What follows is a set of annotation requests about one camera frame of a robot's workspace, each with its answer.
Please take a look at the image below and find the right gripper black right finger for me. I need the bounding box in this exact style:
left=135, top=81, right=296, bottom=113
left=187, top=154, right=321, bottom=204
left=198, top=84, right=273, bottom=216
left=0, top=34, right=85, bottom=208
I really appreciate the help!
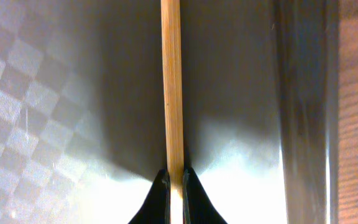
left=183, top=167, right=227, bottom=224

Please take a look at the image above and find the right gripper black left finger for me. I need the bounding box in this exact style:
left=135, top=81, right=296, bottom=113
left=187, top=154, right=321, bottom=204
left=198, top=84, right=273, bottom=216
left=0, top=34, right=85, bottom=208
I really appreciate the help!
left=129, top=169, right=170, bottom=224

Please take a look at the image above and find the dark brown serving tray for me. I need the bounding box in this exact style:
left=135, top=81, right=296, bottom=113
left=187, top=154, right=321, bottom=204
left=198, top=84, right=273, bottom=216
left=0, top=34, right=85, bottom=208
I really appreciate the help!
left=0, top=0, right=338, bottom=223

